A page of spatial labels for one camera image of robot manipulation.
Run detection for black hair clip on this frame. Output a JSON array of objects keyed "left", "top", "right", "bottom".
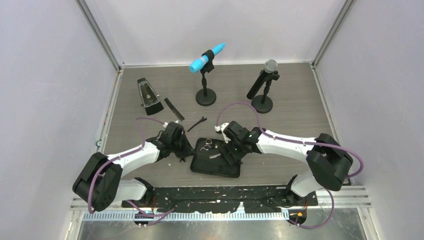
[
  {"left": 178, "top": 155, "right": 186, "bottom": 163},
  {"left": 186, "top": 116, "right": 207, "bottom": 132}
]

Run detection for silver scissors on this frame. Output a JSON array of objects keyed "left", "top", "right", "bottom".
[
  {"left": 209, "top": 153, "right": 222, "bottom": 159},
  {"left": 199, "top": 138, "right": 220, "bottom": 153}
]

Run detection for black zip tool case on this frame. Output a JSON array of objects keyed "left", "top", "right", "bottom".
[{"left": 190, "top": 137, "right": 241, "bottom": 178}]

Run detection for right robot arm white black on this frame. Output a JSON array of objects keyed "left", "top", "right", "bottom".
[{"left": 215, "top": 121, "right": 353, "bottom": 205}]

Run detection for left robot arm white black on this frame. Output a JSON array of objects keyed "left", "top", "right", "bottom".
[{"left": 72, "top": 122, "right": 194, "bottom": 214}]

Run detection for black comb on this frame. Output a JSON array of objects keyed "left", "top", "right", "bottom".
[{"left": 164, "top": 97, "right": 185, "bottom": 122}]

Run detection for right black microphone stand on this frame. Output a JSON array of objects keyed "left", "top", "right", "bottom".
[{"left": 251, "top": 80, "right": 273, "bottom": 114}]

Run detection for black microphone stand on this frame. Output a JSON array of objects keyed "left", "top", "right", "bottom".
[
  {"left": 195, "top": 49, "right": 217, "bottom": 107},
  {"left": 251, "top": 80, "right": 273, "bottom": 114}
]

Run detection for black metronome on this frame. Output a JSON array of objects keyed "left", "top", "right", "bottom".
[{"left": 137, "top": 77, "right": 164, "bottom": 116}]

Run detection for left black microphone stand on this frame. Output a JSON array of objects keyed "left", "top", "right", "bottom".
[{"left": 195, "top": 49, "right": 217, "bottom": 107}]

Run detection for blue microphone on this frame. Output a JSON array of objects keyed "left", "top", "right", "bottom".
[{"left": 188, "top": 42, "right": 226, "bottom": 73}]

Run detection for black silver microphone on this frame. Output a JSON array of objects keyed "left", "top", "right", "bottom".
[{"left": 246, "top": 59, "right": 280, "bottom": 100}]

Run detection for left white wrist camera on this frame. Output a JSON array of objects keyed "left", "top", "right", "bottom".
[{"left": 162, "top": 120, "right": 181, "bottom": 128}]

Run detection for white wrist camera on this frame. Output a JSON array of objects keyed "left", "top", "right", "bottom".
[
  {"left": 214, "top": 122, "right": 229, "bottom": 134},
  {"left": 162, "top": 120, "right": 181, "bottom": 128}
]

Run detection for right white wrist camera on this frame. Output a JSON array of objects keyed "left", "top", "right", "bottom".
[{"left": 214, "top": 122, "right": 229, "bottom": 134}]

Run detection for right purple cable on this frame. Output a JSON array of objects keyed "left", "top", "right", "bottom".
[{"left": 215, "top": 101, "right": 365, "bottom": 230}]

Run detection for purple cable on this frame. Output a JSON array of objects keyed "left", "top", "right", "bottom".
[
  {"left": 86, "top": 117, "right": 176, "bottom": 228},
  {"left": 215, "top": 101, "right": 365, "bottom": 230}
]

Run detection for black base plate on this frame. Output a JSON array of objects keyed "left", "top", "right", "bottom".
[{"left": 133, "top": 185, "right": 318, "bottom": 214}]

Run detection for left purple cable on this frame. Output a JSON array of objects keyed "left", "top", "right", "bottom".
[{"left": 86, "top": 117, "right": 176, "bottom": 228}]

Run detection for aluminium rail front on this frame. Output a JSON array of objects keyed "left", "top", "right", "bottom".
[{"left": 71, "top": 186, "right": 373, "bottom": 222}]

